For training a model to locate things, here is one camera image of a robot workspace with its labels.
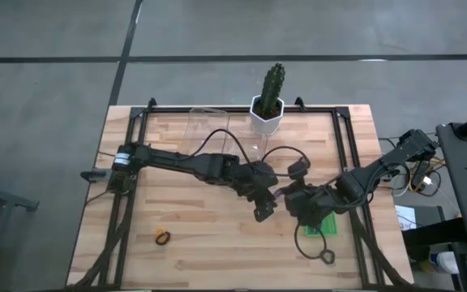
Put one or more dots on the green plastic basket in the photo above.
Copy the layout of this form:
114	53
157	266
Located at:
331	229

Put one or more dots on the green cactus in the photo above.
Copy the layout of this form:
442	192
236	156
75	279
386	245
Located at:
273	87

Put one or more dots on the white paper sheet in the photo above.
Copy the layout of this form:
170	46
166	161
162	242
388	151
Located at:
405	215

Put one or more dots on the black aluminium frame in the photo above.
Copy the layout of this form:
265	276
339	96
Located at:
168	109

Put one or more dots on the clear plastic bin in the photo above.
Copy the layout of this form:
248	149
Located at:
254	140
201	125

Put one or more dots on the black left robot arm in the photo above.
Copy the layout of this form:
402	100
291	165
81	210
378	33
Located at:
176	160

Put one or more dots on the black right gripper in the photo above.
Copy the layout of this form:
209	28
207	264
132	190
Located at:
314	204

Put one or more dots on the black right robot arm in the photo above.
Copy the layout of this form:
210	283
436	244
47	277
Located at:
379	168

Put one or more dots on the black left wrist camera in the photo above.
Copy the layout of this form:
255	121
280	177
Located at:
265	213

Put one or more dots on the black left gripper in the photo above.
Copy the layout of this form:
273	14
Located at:
254	176

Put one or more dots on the white hexagonal plant pot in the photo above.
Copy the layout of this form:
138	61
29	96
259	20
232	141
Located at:
264	125

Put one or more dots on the white plastic bottle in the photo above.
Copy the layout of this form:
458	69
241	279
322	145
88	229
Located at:
444	263

